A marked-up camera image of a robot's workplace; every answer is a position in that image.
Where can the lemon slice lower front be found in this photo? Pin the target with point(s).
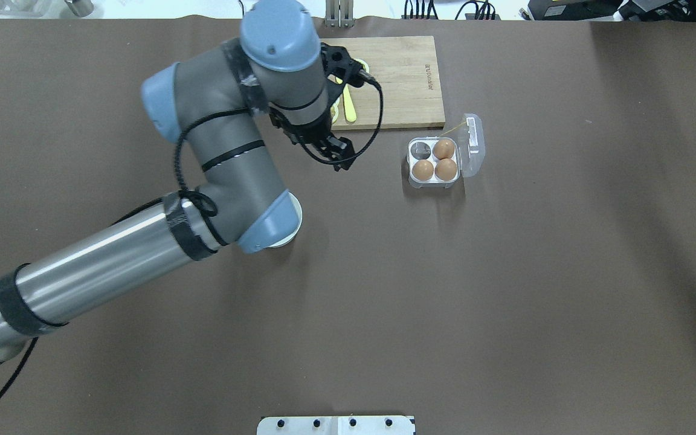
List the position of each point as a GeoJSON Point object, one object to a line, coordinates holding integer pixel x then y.
{"type": "Point", "coordinates": [335, 112]}

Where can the brown egg in box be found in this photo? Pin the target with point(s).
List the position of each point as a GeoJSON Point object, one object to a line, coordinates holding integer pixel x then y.
{"type": "Point", "coordinates": [444, 148]}
{"type": "Point", "coordinates": [446, 170]}

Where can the black power strip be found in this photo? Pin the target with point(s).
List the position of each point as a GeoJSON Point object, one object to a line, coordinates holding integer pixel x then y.
{"type": "Point", "coordinates": [446, 10]}

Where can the white bowl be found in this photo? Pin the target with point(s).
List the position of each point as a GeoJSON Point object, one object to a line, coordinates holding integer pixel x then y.
{"type": "Point", "coordinates": [283, 220]}

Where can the aluminium frame post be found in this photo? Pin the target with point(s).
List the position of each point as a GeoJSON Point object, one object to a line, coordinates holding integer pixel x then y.
{"type": "Point", "coordinates": [339, 14]}

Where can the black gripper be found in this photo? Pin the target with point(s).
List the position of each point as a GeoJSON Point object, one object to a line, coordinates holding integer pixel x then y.
{"type": "Point", "coordinates": [307, 132]}

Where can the white metal base plate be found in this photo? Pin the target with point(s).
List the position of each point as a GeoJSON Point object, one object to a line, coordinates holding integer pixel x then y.
{"type": "Point", "coordinates": [347, 424]}

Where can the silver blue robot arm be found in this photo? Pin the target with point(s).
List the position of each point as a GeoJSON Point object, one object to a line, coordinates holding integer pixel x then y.
{"type": "Point", "coordinates": [230, 192]}

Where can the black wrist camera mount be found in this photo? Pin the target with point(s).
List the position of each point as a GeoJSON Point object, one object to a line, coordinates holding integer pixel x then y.
{"type": "Point", "coordinates": [337, 63]}

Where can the clear plastic egg box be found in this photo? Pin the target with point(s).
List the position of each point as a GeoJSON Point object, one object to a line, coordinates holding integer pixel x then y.
{"type": "Point", "coordinates": [470, 151]}

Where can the small metal cylinder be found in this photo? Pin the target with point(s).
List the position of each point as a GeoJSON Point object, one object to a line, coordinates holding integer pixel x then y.
{"type": "Point", "coordinates": [80, 8]}

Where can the brown egg from bowl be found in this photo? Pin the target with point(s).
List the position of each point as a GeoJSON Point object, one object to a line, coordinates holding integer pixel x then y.
{"type": "Point", "coordinates": [422, 170]}

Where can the wooden cutting board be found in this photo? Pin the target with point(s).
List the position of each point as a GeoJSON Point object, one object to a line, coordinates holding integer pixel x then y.
{"type": "Point", "coordinates": [406, 67]}

